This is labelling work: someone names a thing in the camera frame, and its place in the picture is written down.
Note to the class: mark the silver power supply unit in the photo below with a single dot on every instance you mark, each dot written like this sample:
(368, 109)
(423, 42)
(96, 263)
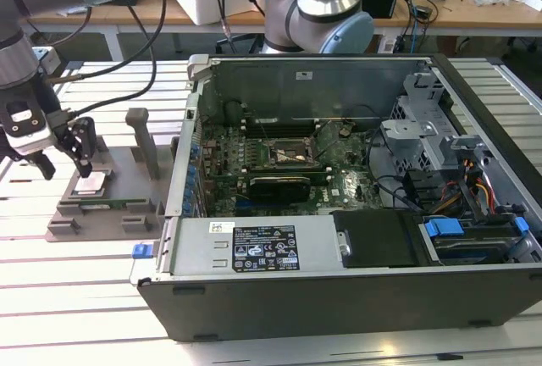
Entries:
(195, 251)

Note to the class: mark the small grey wrist module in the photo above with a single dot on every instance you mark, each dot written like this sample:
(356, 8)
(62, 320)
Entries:
(46, 59)

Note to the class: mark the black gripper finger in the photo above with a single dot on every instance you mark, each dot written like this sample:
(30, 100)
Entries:
(44, 167)
(82, 141)

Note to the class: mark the blue expansion slot latch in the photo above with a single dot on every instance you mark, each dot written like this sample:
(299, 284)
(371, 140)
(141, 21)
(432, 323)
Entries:
(193, 170)
(191, 181)
(189, 198)
(187, 211)
(195, 151)

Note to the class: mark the CPU socket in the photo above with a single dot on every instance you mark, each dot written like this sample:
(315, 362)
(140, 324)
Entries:
(292, 158)

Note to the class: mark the green motherboard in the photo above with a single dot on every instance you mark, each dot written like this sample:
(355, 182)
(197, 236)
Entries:
(351, 171)

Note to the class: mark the round coin cell battery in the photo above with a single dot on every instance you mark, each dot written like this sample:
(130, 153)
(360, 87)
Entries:
(345, 129)

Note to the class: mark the wooden desk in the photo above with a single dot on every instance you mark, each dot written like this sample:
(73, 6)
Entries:
(466, 14)

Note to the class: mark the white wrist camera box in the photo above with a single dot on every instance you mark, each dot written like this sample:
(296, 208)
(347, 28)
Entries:
(25, 129)

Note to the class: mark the black graphics card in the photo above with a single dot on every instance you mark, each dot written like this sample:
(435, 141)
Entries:
(279, 190)

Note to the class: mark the blue case release latch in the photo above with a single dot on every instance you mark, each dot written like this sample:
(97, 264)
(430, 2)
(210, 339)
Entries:
(142, 251)

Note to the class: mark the silver metal drive cage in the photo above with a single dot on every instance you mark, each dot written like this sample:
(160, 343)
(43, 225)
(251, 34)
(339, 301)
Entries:
(423, 145)

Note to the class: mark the dark grey PC case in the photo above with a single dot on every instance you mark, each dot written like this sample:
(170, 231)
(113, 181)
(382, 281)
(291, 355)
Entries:
(296, 311)

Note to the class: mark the hard disk in blue carrier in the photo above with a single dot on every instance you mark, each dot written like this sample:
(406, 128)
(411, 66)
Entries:
(442, 228)

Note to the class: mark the white power adapter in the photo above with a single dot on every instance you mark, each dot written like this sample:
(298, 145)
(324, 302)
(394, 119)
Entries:
(387, 45)

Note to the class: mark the black plastic shroud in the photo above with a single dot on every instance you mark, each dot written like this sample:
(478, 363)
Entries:
(372, 239)

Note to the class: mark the silver square CPU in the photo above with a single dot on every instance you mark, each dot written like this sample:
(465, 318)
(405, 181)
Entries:
(91, 184)

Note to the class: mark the grey parts rack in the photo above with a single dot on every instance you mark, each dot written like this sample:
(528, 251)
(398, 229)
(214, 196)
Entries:
(123, 213)

